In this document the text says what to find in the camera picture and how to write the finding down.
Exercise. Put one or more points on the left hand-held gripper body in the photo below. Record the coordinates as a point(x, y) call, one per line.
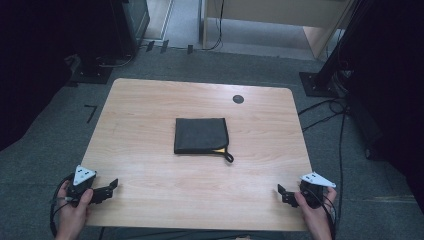
point(80, 186)

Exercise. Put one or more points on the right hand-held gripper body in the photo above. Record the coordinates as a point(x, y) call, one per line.
point(313, 190)

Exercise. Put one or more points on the dark grey cloth yellow lining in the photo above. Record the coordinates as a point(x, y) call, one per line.
point(201, 136)

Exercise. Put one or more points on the person's right hand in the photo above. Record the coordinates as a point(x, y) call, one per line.
point(315, 218)

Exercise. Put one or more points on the person's left hand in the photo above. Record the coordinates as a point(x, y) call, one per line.
point(73, 216)

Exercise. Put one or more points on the round black table cap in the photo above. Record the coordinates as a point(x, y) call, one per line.
point(238, 99)

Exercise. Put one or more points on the dark curtain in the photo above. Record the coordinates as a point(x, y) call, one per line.
point(30, 66)
point(390, 100)

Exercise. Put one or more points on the dark monitor cabinet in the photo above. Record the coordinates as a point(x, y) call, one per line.
point(133, 23)

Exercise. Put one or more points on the light wooden cabinet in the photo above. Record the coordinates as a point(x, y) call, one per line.
point(276, 13)

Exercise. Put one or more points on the black stand with base plate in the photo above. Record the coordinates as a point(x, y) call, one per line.
point(325, 80)

